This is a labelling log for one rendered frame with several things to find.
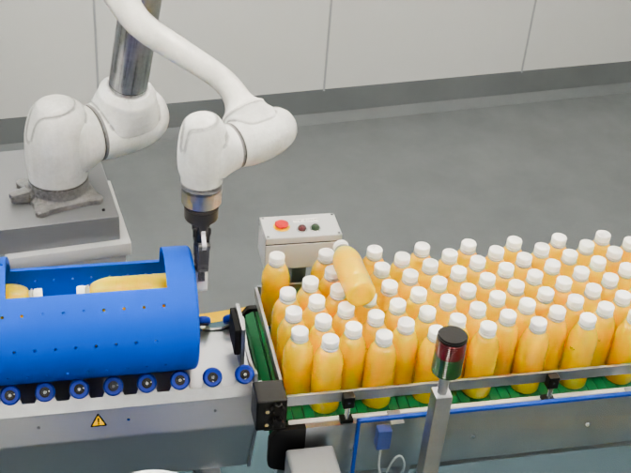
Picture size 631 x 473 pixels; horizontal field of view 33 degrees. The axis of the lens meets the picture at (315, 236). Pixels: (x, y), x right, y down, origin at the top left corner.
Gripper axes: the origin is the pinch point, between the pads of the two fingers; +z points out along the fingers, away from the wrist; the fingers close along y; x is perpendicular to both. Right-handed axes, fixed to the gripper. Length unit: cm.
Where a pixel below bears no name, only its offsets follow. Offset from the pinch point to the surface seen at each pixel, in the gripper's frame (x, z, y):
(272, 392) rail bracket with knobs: -13.4, 15.9, -23.2
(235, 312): -8.4, 11.4, 0.5
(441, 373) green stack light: -45, -1, -40
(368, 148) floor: -115, 116, 248
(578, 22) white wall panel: -243, 75, 302
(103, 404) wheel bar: 23.4, 23.7, -13.6
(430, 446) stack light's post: -46, 20, -40
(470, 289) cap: -65, 6, -5
